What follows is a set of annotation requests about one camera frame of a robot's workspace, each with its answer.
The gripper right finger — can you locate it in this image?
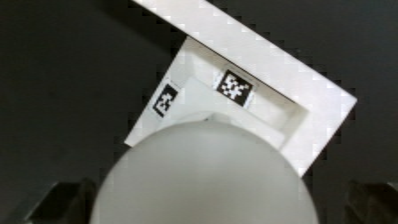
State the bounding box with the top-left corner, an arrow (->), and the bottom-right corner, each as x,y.
344,181 -> 398,224

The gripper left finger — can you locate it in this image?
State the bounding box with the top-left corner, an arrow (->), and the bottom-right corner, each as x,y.
0,178 -> 100,224

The white lamp bulb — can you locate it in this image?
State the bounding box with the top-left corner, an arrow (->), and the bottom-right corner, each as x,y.
91,121 -> 319,224

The white lamp base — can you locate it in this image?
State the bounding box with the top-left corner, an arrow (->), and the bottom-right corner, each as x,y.
125,38 -> 306,157

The white U-shaped fence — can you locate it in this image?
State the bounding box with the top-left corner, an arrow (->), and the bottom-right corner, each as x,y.
132,0 -> 358,173

